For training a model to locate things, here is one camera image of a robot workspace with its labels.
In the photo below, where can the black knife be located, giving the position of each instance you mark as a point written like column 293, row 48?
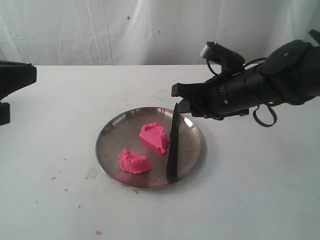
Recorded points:
column 172, row 160

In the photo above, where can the pink clay half piece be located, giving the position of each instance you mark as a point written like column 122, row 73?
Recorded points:
column 133, row 163

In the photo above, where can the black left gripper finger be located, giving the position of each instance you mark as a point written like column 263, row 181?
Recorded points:
column 4, row 113
column 15, row 76

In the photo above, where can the white backdrop curtain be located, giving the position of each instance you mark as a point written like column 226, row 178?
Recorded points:
column 148, row 32

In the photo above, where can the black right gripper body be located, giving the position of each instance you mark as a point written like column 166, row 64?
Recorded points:
column 231, row 95

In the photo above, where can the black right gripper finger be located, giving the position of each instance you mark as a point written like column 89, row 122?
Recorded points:
column 187, row 106
column 190, row 90

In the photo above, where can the round steel plate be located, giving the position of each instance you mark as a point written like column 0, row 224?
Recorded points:
column 123, row 132

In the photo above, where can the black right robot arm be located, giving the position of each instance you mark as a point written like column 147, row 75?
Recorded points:
column 289, row 75

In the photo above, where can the pink clay lump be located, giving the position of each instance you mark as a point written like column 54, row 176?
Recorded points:
column 155, row 135

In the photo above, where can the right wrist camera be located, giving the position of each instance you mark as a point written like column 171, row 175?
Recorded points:
column 229, row 60

